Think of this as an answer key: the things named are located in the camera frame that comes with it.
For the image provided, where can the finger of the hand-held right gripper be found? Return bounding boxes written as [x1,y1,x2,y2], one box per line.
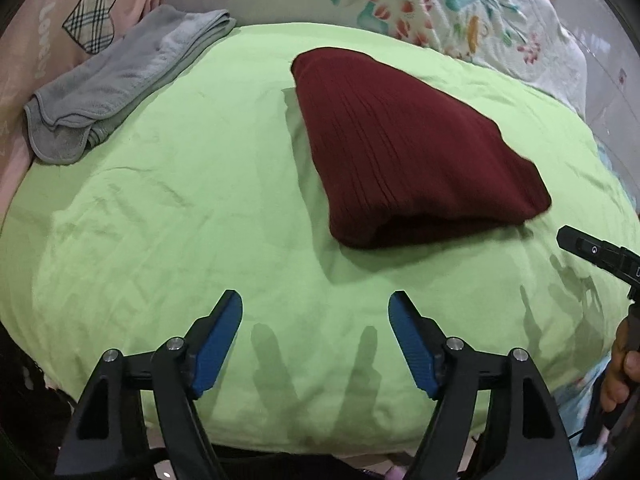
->
[557,225,623,277]

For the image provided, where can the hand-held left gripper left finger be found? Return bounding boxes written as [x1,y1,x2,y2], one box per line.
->
[55,289,244,480]

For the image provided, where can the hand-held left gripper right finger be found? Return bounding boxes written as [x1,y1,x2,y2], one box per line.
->
[388,290,578,480]

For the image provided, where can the maroon knit sweater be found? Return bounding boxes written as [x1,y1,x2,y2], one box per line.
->
[290,47,553,250]

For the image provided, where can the person's right hand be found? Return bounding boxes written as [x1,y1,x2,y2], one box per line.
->
[600,317,640,413]

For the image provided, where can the light green bedsheet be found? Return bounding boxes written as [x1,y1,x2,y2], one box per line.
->
[0,22,628,461]

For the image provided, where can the white floral blanket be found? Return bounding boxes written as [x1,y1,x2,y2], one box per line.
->
[160,0,588,116]

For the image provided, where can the grey towel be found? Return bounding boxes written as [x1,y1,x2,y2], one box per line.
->
[24,5,237,166]

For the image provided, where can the pink heart print pillow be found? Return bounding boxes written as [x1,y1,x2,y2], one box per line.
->
[0,0,162,211]

